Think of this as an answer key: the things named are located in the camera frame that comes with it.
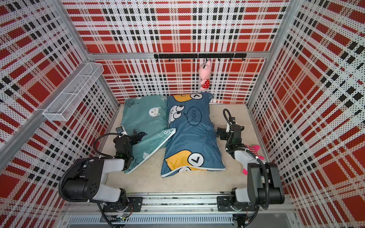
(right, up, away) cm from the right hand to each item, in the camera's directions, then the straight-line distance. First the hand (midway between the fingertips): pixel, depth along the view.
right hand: (225, 127), depth 91 cm
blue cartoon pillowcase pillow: (-21, -10, -8) cm, 25 cm away
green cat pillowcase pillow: (-55, +9, +13) cm, 57 cm away
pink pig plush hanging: (-14, +37, -1) cm, 40 cm away
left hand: (-63, -3, 0) cm, 63 cm away
